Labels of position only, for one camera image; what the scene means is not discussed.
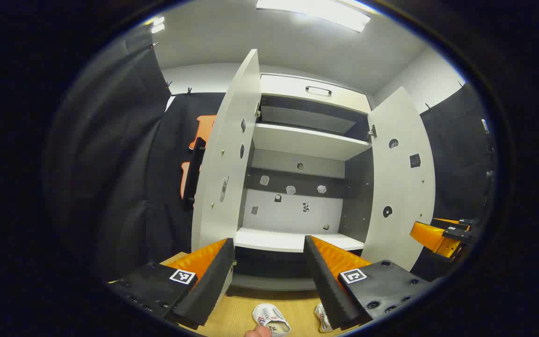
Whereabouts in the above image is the white cabinet drawer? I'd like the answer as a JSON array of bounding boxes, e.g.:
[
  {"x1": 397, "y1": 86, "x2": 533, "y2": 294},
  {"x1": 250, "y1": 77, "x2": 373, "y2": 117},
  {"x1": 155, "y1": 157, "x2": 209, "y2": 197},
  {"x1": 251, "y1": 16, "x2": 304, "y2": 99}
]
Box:
[{"x1": 260, "y1": 74, "x2": 372, "y2": 114}]

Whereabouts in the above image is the long ceiling light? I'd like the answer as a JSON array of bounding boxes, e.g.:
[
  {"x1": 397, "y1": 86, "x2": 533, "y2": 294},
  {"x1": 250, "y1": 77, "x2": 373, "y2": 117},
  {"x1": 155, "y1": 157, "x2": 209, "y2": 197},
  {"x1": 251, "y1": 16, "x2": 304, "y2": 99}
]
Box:
[{"x1": 256, "y1": 0, "x2": 371, "y2": 32}]

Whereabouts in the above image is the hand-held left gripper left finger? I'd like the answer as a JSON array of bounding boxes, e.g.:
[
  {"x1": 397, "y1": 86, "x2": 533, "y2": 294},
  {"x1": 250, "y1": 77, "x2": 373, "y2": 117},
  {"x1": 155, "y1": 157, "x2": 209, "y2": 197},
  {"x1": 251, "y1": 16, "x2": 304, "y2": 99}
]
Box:
[{"x1": 106, "y1": 238, "x2": 236, "y2": 330}]

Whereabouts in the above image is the white cabinet door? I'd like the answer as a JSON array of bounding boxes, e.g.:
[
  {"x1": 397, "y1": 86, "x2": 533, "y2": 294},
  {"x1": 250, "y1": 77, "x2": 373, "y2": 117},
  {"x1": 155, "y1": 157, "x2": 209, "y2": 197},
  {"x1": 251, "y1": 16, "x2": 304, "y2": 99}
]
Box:
[
  {"x1": 191, "y1": 49, "x2": 262, "y2": 300},
  {"x1": 362, "y1": 87, "x2": 436, "y2": 272}
]

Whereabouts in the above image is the white and grey shoe cabinet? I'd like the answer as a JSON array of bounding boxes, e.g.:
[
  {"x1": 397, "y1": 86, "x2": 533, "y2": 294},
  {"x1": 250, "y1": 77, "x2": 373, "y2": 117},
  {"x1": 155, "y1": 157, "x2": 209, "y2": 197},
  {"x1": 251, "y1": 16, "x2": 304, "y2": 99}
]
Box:
[{"x1": 191, "y1": 49, "x2": 436, "y2": 300}]

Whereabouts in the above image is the white canvas shoe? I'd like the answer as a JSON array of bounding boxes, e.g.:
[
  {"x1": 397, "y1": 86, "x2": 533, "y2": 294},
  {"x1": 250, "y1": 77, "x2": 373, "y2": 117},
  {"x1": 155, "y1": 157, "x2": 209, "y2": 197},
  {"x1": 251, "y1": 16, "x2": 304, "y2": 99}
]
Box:
[
  {"x1": 314, "y1": 303, "x2": 333, "y2": 333},
  {"x1": 252, "y1": 303, "x2": 292, "y2": 337}
]

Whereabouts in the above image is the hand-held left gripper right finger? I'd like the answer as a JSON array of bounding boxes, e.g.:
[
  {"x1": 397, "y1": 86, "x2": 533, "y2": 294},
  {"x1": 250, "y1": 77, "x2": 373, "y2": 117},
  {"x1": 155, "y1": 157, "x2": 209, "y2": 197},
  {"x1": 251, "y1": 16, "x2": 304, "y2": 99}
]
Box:
[{"x1": 303, "y1": 235, "x2": 434, "y2": 330}]

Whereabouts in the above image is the black left door handle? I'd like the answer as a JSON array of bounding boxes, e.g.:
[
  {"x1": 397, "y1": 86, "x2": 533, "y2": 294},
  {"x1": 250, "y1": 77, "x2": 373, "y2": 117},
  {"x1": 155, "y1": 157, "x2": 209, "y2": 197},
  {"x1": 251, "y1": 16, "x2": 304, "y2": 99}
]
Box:
[{"x1": 183, "y1": 138, "x2": 207, "y2": 211}]

